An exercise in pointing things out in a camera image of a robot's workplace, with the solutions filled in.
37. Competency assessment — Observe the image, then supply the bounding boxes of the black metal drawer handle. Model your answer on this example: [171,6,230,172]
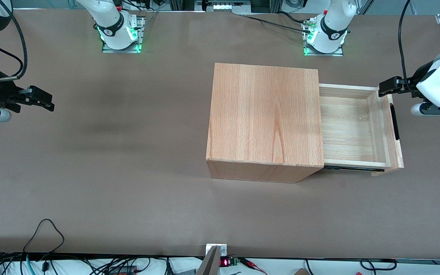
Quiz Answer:
[390,103,401,141]

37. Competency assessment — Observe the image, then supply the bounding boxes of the light wooden drawer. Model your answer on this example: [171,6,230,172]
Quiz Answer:
[319,83,405,177]

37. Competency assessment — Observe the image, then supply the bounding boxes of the light wooden drawer cabinet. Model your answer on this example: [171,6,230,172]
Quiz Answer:
[206,63,325,184]

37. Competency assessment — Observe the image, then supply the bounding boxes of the orange black device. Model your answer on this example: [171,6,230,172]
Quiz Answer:
[107,265,137,275]

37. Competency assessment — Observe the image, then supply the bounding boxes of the white power strip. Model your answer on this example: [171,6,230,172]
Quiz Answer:
[195,0,252,13]

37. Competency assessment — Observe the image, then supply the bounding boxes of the red clip leads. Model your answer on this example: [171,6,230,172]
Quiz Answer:
[239,258,267,274]

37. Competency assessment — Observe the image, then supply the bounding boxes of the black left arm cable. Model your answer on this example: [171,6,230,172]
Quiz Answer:
[397,0,414,92]

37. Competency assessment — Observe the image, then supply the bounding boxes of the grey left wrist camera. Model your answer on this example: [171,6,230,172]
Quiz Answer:
[411,101,440,117]

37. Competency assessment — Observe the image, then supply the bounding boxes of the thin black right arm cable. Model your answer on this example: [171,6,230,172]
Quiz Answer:
[0,32,25,74]

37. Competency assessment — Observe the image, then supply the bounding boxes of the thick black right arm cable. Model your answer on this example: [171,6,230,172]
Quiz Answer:
[0,0,28,81]

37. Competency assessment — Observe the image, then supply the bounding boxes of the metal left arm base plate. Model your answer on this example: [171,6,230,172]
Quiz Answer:
[302,19,345,57]

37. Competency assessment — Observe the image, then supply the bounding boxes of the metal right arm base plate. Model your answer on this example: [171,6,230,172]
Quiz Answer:
[102,15,146,54]

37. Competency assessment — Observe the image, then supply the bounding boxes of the short black table cable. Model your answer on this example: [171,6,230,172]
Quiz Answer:
[277,11,313,26]

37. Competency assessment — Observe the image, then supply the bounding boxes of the looped thin black cable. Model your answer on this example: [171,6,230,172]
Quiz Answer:
[23,218,65,255]

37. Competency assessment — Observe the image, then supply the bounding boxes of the long black table cable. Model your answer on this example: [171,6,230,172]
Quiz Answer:
[241,15,314,33]

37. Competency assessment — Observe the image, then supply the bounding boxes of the black curled cable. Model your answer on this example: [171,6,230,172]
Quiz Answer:
[360,259,397,270]

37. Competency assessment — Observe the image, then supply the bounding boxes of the grey slanted camera post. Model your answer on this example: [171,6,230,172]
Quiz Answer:
[196,246,222,275]

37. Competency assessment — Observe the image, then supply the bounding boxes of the small metal edge bracket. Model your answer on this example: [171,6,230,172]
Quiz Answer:
[205,243,228,257]

